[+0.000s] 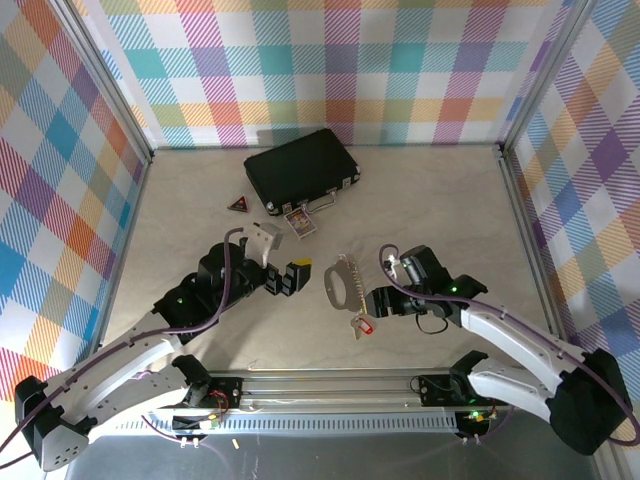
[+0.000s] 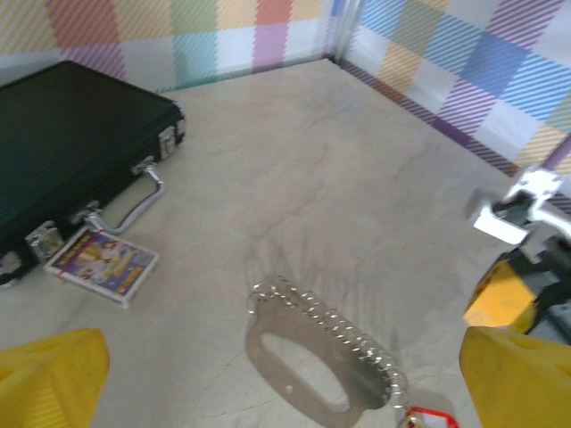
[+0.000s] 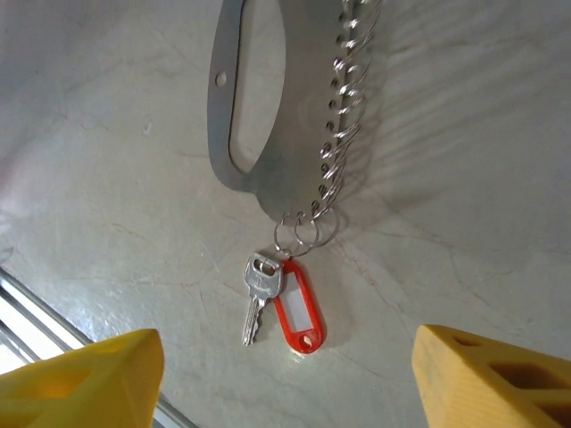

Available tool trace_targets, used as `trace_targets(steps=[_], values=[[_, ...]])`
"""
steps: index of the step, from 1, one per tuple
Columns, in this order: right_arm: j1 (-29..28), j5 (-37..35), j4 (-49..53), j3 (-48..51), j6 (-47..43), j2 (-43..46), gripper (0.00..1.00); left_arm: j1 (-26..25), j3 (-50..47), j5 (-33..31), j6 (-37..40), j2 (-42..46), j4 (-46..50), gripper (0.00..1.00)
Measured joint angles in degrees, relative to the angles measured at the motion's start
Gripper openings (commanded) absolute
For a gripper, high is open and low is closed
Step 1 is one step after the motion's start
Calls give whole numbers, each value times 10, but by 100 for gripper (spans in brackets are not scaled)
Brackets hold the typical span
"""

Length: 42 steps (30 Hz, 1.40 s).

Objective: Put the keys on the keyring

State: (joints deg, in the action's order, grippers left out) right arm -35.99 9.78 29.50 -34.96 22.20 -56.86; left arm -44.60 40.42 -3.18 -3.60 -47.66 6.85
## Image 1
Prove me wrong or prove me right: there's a grey slotted cable duct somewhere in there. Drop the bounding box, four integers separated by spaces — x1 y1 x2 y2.
107 412 460 437

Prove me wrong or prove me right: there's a thin black cable loop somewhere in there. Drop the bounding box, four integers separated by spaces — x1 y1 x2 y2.
415 312 450 337

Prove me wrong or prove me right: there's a key with red tag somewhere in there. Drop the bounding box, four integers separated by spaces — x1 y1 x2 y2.
348 314 379 341

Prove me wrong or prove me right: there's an aluminium frame post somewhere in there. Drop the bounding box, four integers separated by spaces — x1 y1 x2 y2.
497 0 601 156
52 0 155 164

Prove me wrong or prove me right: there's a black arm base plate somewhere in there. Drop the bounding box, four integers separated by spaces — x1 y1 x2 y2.
187 375 245 409
418 373 481 407

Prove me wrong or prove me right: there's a black briefcase with metal handle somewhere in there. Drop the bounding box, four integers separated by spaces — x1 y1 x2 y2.
243 128 363 217

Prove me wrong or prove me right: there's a small colourful picture card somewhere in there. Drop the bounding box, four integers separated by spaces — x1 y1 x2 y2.
283 208 317 237

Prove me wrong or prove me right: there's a black electronics board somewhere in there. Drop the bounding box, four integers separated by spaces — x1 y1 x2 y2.
455 408 497 435
171 412 225 433

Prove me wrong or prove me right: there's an aluminium table edge rail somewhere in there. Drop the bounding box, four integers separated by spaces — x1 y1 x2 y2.
497 142 576 366
92 149 156 351

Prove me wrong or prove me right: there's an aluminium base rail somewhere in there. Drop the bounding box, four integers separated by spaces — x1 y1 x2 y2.
112 368 551 416

